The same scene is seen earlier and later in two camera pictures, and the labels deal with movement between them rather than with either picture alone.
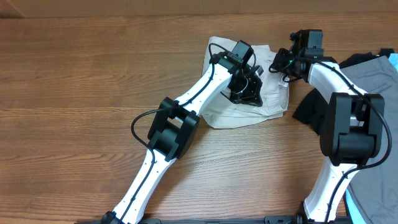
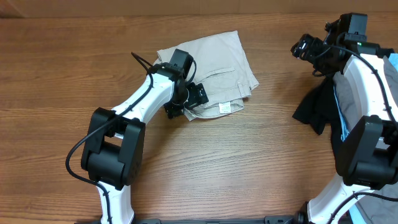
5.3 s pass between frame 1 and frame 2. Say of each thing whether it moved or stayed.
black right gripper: moved
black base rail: stayed
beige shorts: moved
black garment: stayed
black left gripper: moved
